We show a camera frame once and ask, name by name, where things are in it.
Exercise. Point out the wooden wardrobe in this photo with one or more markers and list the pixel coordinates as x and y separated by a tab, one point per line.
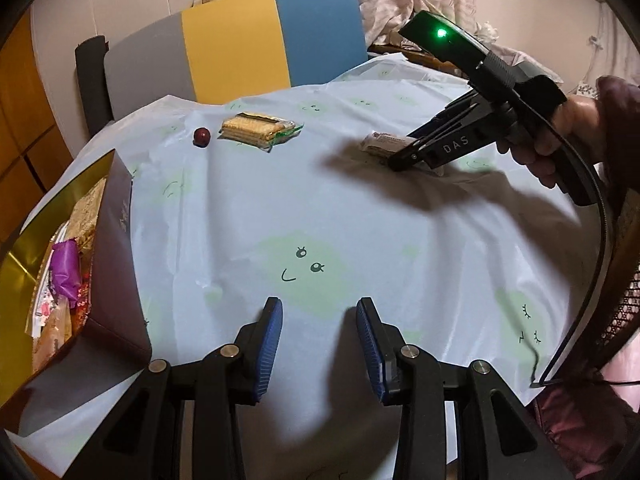
25	125

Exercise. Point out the red and white snack packet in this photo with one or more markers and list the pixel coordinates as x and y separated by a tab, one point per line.
83	296

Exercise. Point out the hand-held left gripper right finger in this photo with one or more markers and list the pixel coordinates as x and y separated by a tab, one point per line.
372	355

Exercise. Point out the person's right hand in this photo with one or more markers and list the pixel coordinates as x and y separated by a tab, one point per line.
582	120

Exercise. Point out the person's maroon clothing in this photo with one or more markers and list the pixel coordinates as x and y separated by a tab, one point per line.
600	410

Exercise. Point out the wicker chair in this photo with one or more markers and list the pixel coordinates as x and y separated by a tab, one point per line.
627	310

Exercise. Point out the orange snack packet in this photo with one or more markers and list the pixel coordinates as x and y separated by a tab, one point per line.
52	340

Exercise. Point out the person's right forearm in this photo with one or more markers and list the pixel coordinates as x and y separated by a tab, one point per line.
624	115

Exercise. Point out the gold cardboard box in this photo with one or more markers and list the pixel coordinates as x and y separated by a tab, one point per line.
116	265

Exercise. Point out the cracker packet with green ends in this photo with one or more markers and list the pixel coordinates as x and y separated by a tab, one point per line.
250	128

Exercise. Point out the pale printed tablecloth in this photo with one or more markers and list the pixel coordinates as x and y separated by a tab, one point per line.
325	220

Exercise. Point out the round red candy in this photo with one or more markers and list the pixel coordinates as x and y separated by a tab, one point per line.
201	136

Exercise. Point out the beige cracker packet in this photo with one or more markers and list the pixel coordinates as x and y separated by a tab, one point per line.
82	210

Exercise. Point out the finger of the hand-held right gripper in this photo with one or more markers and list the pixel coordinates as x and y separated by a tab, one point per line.
445	117
450	151

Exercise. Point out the grey yellow blue chair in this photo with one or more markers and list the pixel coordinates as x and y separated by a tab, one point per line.
235	45

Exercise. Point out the purple snack packet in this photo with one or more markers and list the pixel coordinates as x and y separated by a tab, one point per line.
67	270

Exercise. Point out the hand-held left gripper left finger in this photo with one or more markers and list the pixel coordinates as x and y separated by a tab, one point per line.
268	355

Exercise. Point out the brown wooden frame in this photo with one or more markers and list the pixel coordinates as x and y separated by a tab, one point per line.
400	55

